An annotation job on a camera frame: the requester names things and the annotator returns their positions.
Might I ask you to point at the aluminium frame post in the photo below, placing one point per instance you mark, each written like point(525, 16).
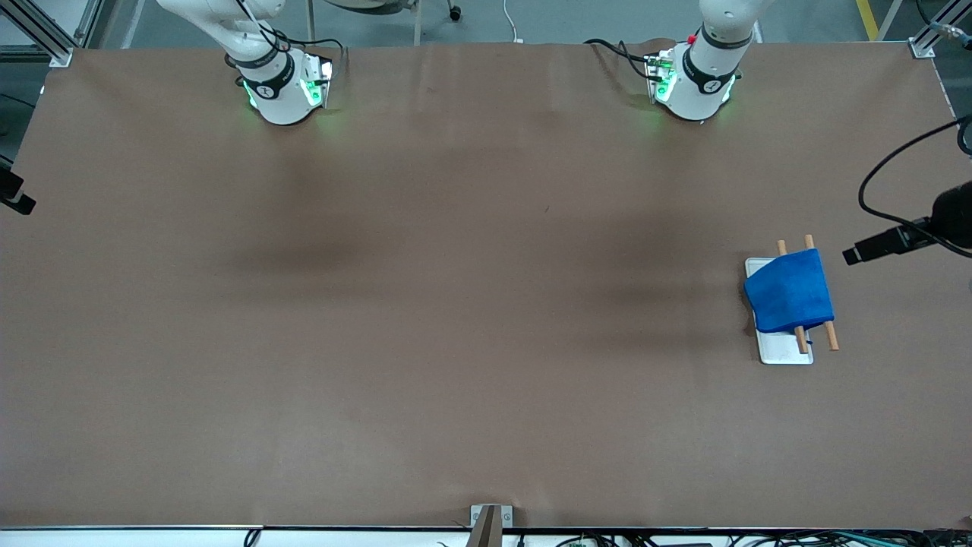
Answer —
point(923, 47)
point(53, 49)

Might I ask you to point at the white towel rack wooden bars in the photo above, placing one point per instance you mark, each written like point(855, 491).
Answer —
point(782, 351)

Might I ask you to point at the blue towel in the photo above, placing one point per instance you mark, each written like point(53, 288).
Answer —
point(790, 292)

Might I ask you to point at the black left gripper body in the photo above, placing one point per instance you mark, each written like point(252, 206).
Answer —
point(954, 216)

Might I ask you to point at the chair base with caster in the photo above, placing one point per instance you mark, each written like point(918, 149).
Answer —
point(372, 6)

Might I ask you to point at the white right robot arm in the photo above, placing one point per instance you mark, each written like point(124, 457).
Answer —
point(281, 99)

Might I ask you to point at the metal table edge bracket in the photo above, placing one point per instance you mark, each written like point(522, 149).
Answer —
point(490, 532)

